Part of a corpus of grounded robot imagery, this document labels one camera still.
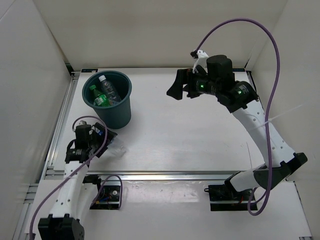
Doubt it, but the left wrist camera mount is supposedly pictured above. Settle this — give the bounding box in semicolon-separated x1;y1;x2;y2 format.
77;120;87;126

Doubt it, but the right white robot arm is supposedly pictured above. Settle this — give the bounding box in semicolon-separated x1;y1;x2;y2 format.
166;55;308;200

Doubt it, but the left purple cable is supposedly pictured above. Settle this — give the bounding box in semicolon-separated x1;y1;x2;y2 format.
29;115;109;240

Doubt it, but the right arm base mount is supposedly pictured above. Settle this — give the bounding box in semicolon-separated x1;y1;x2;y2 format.
204;184;253;212

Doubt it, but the clear unlabelled plastic bottle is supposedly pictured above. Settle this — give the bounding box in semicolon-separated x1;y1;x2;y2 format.
98;75;122;101

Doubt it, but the dark green plastic bin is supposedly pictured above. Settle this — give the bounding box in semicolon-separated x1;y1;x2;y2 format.
82;70;132;129

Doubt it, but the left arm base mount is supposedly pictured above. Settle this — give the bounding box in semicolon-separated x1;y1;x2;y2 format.
90;181;122;211

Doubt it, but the green soda bottle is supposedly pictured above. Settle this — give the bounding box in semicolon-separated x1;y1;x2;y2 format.
89;85;110;107

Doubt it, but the clear labelled square bottle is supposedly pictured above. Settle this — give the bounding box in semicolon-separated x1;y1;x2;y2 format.
109;99;121;106

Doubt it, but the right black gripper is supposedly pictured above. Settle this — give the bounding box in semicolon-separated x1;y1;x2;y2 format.
166;66;221;101

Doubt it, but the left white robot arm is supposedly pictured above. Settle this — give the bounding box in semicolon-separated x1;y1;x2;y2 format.
37;121;117;240

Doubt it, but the blue label water bottle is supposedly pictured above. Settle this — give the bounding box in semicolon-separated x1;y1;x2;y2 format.
93;122;127;158

